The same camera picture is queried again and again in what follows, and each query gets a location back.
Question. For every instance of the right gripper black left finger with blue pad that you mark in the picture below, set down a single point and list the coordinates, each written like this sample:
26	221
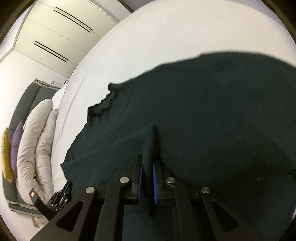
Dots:
96	213

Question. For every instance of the dark grey upholstered headboard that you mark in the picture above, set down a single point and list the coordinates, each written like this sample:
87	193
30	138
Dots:
36	92

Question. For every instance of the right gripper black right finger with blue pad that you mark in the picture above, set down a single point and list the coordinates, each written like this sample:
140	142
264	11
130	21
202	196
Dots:
199	214

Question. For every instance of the yellow cushion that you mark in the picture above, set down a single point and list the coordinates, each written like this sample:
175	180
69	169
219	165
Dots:
5	157

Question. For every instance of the large beige pillow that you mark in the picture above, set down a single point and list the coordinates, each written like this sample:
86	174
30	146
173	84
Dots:
26	162

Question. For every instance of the white pillow at headboard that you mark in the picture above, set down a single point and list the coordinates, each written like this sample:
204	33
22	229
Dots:
57	97

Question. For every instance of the white bed sheet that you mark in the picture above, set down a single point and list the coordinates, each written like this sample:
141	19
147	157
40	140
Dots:
162	32

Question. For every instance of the purple cushion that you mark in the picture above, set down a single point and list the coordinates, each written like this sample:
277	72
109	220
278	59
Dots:
15	147

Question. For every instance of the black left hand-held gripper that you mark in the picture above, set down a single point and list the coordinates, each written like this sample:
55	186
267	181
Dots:
56	203

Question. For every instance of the cream wardrobe with dark handles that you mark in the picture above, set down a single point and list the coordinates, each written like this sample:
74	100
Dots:
59	34

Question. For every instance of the dark green knit garment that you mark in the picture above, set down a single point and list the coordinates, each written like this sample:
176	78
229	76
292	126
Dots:
223	120

